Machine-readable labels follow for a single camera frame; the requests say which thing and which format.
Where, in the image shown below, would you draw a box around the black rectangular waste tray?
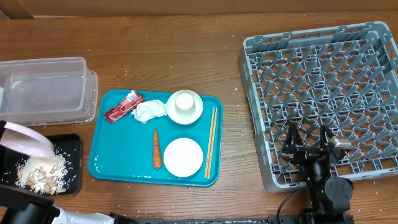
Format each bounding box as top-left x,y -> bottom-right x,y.
1,134 -> 83,195

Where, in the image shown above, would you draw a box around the rice and peanut scraps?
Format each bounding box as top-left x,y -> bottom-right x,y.
16,154 -> 68,195

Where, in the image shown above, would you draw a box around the red snack wrapper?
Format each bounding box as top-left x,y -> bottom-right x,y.
104,90 -> 144,123

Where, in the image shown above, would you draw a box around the grey plastic dishwasher rack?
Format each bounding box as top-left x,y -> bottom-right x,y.
238,21 -> 397,193

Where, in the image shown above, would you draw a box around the white cup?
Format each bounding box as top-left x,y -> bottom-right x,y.
175,93 -> 194,111

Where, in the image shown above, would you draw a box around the left wooden chopstick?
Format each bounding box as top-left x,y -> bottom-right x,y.
205,107 -> 216,179

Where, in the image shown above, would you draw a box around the large pink plate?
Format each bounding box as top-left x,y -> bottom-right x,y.
1,120 -> 54,158

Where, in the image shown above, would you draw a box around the teal plastic serving tray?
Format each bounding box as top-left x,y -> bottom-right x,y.
88,89 -> 223,187

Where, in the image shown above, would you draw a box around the clear plastic waste bin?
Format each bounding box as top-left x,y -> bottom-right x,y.
1,57 -> 98,126

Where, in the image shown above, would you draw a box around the white bowl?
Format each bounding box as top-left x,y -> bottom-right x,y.
165,90 -> 203,125

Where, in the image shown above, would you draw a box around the orange carrot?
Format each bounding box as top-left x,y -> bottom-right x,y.
152,130 -> 162,169

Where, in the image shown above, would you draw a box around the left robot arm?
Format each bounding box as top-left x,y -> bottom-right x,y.
1,185 -> 136,224

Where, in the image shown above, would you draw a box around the white tissue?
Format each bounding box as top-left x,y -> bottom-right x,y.
131,100 -> 167,124

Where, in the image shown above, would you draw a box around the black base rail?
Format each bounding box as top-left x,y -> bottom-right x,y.
110,213 -> 354,224

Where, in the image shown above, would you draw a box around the right wooden chopstick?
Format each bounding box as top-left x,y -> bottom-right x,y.
206,108 -> 218,179

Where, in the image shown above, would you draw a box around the wooden chopstick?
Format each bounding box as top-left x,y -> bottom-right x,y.
205,107 -> 216,179
206,108 -> 218,179

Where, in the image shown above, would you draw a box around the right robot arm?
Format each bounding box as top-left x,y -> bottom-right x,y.
275,121 -> 354,223

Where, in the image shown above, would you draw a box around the small pink plate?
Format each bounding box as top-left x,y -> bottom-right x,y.
163,138 -> 204,177

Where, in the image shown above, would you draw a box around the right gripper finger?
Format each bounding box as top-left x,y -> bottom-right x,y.
282,121 -> 302,149
320,124 -> 333,148

